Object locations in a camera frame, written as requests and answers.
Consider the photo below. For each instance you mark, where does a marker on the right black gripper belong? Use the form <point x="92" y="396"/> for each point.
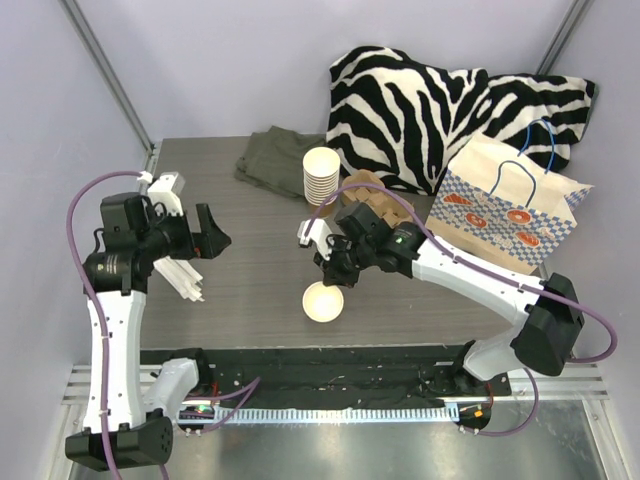
<point x="341" y="265"/>

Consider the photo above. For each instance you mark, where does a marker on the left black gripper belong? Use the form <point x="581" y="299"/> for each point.
<point x="198" y="236"/>

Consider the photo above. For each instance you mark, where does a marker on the single brown paper cup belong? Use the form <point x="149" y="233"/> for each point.
<point x="322" y="304"/>

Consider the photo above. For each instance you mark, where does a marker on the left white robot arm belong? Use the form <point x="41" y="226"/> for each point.
<point x="124" y="426"/>

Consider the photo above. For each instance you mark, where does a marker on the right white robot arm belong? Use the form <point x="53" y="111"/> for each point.
<point x="544" y="323"/>

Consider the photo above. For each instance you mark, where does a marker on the printed paper takeout bag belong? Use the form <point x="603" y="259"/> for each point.
<point x="497" y="204"/>

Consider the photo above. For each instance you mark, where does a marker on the bundle of white straws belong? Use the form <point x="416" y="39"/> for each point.
<point x="183" y="278"/>

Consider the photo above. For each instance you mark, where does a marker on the cardboard cup carrier tray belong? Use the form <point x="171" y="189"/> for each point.
<point x="385" y="207"/>

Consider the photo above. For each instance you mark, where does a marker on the olive green folded cloth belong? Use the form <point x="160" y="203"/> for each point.
<point x="272" y="160"/>

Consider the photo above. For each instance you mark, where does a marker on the stack of paper cups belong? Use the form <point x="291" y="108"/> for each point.
<point x="321" y="169"/>

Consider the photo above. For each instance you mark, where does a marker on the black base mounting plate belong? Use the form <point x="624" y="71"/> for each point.
<point x="386" y="377"/>

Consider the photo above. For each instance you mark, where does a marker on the zebra print cloth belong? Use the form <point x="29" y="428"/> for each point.
<point x="404" y="120"/>

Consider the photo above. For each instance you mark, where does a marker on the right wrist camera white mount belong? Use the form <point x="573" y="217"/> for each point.
<point x="315" y="232"/>

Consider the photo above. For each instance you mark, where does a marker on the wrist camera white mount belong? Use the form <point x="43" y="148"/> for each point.
<point x="315" y="232"/>
<point x="165" y="190"/>

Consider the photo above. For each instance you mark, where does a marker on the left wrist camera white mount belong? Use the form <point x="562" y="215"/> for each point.
<point x="165" y="190"/>

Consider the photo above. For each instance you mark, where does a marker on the white slotted cable duct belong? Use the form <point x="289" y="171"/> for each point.
<point x="249" y="416"/>

